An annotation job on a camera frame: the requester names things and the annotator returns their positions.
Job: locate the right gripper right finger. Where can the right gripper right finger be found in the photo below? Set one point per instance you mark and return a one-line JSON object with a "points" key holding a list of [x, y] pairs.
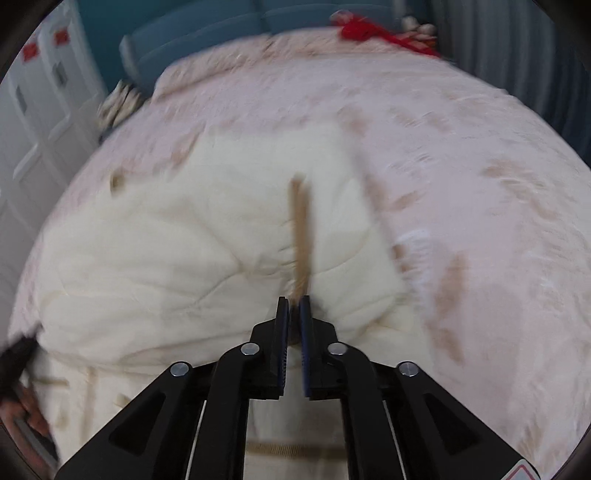
{"points": [[309, 347]]}

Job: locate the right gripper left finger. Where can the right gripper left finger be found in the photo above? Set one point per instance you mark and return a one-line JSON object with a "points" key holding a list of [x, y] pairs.
{"points": [[278, 348]]}

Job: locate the cream quilted jacket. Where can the cream quilted jacket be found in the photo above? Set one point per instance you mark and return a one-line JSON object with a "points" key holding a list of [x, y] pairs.
{"points": [[181, 264]]}

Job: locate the person's left hand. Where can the person's left hand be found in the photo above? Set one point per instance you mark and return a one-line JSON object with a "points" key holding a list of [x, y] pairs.
{"points": [[22, 403]]}

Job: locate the pink floral bedspread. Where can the pink floral bedspread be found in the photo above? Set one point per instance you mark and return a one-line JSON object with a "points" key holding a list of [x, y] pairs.
{"points": [[486, 209]]}

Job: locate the white wardrobe doors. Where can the white wardrobe doors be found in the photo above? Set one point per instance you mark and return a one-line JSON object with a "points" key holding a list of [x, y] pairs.
{"points": [[49, 100]]}

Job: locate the stack of folded cloths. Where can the stack of folded cloths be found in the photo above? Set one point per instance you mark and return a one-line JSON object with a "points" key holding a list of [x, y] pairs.
{"points": [[119, 105]]}

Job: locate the red garment on bed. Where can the red garment on bed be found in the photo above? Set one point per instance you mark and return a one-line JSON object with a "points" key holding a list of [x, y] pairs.
{"points": [[357, 28]]}

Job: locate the teal upholstered headboard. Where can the teal upholstered headboard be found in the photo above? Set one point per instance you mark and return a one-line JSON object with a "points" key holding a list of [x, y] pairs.
{"points": [[149, 50]]}

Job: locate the plush toy at bedside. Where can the plush toy at bedside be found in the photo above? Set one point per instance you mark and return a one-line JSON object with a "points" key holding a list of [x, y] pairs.
{"points": [[420, 30]]}

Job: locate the grey-blue curtain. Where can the grey-blue curtain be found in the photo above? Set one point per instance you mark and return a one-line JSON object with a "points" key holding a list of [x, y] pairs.
{"points": [[514, 46]]}

